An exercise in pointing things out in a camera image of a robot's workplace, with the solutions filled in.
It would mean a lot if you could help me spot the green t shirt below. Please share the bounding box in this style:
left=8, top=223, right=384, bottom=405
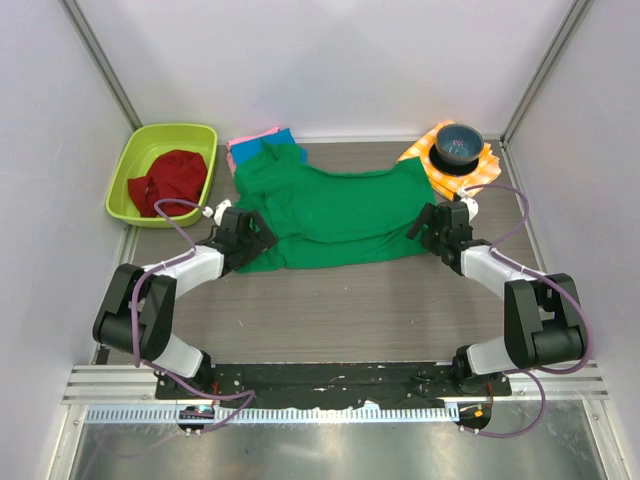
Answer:
left=234, top=144, right=435, bottom=274

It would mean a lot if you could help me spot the orange checkered cloth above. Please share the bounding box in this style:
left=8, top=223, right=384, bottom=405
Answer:
left=396, top=120, right=501, bottom=200

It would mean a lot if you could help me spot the pink t shirt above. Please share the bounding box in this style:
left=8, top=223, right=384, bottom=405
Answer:
left=226, top=126, right=281, bottom=177

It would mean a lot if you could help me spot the dark blue ceramic bowl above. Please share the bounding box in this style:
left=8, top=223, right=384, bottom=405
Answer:
left=435, top=124, right=484, bottom=166

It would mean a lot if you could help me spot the blue t shirt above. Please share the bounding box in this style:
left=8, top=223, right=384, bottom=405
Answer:
left=232, top=128, right=296, bottom=167

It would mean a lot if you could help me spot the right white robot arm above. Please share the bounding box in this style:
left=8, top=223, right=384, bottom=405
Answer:
left=407, top=199, right=589, bottom=395

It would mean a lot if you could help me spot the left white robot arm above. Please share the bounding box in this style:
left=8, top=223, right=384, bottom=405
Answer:
left=92, top=201, right=278, bottom=399

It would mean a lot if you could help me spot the black saucer plate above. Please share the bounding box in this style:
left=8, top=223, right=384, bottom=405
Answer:
left=429, top=140, right=484, bottom=176

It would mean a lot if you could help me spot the red t shirt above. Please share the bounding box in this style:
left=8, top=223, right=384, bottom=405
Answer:
left=127, top=150, right=208, bottom=218

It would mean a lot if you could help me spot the lime green plastic basin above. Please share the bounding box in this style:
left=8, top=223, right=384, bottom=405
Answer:
left=105, top=123, right=217, bottom=228

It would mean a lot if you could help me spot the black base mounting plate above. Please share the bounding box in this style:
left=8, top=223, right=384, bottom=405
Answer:
left=185, top=362, right=512, bottom=410

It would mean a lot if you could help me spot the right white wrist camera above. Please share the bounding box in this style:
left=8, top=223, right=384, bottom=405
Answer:
left=456, top=191, right=479, bottom=222

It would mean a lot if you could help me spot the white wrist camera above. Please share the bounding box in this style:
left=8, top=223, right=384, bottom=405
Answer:
left=456, top=191, right=479, bottom=222
left=201, top=199, right=233, bottom=226

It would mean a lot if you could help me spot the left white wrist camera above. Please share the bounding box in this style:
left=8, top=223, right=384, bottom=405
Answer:
left=201, top=199, right=233, bottom=226

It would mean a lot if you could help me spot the perforated metal rail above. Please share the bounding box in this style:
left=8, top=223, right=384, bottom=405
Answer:
left=85, top=403, right=459, bottom=427

